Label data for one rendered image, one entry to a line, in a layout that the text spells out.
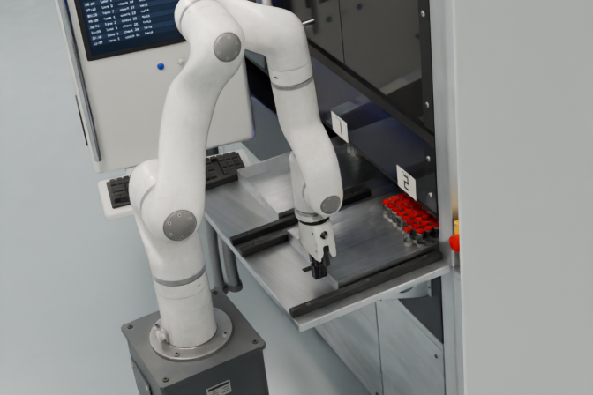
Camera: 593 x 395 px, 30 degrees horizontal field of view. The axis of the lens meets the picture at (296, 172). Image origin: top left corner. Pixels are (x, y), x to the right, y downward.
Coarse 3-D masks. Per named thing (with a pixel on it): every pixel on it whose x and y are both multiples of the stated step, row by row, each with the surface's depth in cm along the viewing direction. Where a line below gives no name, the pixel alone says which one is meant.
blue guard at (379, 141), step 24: (312, 72) 300; (336, 96) 291; (360, 96) 277; (360, 120) 282; (384, 120) 269; (360, 144) 286; (384, 144) 273; (408, 144) 261; (384, 168) 278; (408, 168) 265; (432, 168) 253; (432, 192) 257
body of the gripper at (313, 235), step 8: (304, 224) 248; (312, 224) 247; (320, 224) 248; (328, 224) 248; (304, 232) 252; (312, 232) 248; (320, 232) 247; (328, 232) 248; (304, 240) 254; (312, 240) 249; (320, 240) 248; (328, 240) 249; (304, 248) 257; (312, 248) 251; (320, 248) 249; (328, 248) 251; (312, 256) 253; (320, 256) 250
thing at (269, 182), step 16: (336, 144) 313; (272, 160) 306; (288, 160) 308; (352, 160) 306; (240, 176) 301; (256, 176) 304; (272, 176) 303; (288, 176) 302; (352, 176) 299; (368, 176) 298; (384, 176) 292; (256, 192) 293; (272, 192) 296; (288, 192) 296; (352, 192) 290; (272, 208) 285; (288, 208) 289
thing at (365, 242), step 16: (400, 192) 286; (352, 208) 281; (368, 208) 283; (336, 224) 280; (352, 224) 280; (368, 224) 279; (384, 224) 278; (336, 240) 275; (352, 240) 274; (368, 240) 273; (384, 240) 272; (400, 240) 272; (304, 256) 269; (336, 256) 269; (352, 256) 268; (368, 256) 268; (384, 256) 267; (400, 256) 266; (416, 256) 262; (336, 272) 263; (352, 272) 262; (368, 272) 257; (336, 288) 256
